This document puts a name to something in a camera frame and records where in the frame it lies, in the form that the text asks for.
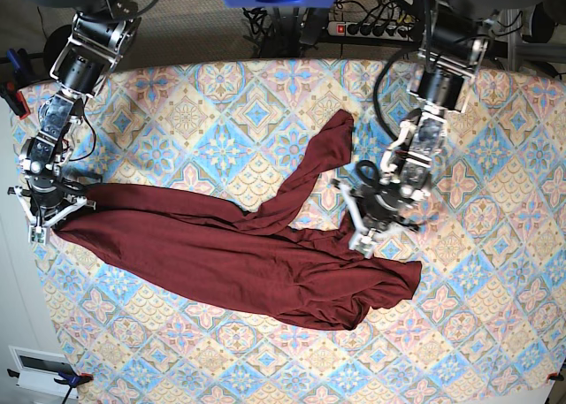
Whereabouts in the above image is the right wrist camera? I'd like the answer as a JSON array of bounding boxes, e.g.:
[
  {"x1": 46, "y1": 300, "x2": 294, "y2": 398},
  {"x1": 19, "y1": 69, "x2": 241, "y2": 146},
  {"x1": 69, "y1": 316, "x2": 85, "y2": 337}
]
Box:
[{"x1": 28, "y1": 225, "x2": 49, "y2": 245}]

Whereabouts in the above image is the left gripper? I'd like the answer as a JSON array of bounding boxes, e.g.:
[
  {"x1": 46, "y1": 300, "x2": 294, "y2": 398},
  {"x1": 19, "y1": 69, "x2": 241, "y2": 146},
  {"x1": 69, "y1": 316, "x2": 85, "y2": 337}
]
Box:
[{"x1": 331, "y1": 174, "x2": 432, "y2": 245}]

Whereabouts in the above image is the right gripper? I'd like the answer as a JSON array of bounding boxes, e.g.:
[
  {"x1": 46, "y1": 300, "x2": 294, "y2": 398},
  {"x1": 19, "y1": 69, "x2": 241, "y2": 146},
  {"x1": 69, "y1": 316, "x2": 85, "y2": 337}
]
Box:
[{"x1": 7, "y1": 175, "x2": 96, "y2": 232}]

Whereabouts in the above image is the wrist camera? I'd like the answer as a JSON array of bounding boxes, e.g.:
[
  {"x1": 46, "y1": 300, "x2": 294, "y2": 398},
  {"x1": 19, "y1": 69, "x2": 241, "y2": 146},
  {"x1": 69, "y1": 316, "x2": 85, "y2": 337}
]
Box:
[
  {"x1": 28, "y1": 225, "x2": 49, "y2": 245},
  {"x1": 348, "y1": 232, "x2": 378, "y2": 259}
]

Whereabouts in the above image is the white wall outlet box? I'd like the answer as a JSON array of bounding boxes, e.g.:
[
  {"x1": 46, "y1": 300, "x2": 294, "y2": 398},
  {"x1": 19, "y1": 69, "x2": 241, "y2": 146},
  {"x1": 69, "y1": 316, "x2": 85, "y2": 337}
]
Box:
[{"x1": 9, "y1": 345, "x2": 72, "y2": 398}]

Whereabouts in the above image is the upper left table clamp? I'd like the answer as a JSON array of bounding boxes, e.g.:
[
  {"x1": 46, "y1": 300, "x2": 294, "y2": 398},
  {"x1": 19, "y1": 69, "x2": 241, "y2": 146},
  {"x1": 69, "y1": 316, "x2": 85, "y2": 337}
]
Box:
[{"x1": 1, "y1": 48, "x2": 33, "y2": 119}]

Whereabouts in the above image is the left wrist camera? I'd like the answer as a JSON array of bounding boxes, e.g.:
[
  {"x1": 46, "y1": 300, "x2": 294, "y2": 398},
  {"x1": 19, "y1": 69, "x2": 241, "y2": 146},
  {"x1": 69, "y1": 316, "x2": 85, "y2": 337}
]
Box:
[{"x1": 348, "y1": 232, "x2": 378, "y2": 259}]

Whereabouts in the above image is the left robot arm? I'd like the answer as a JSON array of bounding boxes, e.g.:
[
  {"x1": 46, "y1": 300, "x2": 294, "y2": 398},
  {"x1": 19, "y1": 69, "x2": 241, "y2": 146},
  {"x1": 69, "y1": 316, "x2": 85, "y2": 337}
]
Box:
[{"x1": 334, "y1": 0, "x2": 542, "y2": 257}]

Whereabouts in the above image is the lower right table clamp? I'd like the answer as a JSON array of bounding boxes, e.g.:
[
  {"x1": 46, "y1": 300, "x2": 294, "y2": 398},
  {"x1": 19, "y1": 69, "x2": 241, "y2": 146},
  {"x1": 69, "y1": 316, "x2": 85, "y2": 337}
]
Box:
[{"x1": 547, "y1": 372, "x2": 565, "y2": 382}]

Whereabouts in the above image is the black round stool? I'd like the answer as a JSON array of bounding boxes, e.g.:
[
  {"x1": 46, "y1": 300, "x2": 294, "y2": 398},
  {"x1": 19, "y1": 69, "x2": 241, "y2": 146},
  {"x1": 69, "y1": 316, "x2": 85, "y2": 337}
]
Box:
[{"x1": 43, "y1": 24, "x2": 74, "y2": 79}]

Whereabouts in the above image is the dark red t-shirt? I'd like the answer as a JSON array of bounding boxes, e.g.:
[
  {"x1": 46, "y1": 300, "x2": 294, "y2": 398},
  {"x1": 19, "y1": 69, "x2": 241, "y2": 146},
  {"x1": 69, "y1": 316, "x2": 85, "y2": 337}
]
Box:
[{"x1": 55, "y1": 111, "x2": 422, "y2": 331}]

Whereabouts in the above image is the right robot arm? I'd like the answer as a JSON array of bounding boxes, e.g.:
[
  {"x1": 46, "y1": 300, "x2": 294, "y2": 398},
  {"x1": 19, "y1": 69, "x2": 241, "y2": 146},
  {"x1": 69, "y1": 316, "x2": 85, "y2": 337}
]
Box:
[{"x1": 9, "y1": 0, "x2": 141, "y2": 243}]

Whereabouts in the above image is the table clamp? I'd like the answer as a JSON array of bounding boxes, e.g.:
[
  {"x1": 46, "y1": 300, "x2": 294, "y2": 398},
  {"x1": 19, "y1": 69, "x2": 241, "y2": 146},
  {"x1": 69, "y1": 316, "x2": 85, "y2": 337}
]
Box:
[
  {"x1": 547, "y1": 372, "x2": 565, "y2": 382},
  {"x1": 1, "y1": 48, "x2": 33, "y2": 119},
  {"x1": 6, "y1": 369, "x2": 94, "y2": 403}
]

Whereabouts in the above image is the white power strip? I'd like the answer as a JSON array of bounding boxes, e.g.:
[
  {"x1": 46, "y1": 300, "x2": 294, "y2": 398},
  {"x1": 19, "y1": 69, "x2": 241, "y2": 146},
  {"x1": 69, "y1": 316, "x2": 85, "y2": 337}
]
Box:
[{"x1": 326, "y1": 21, "x2": 412, "y2": 42}]

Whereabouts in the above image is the lower left table clamp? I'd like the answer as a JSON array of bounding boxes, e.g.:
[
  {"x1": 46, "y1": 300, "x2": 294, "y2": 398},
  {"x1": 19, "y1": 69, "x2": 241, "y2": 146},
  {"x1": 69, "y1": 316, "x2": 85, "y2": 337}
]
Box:
[{"x1": 6, "y1": 369, "x2": 94, "y2": 403}]

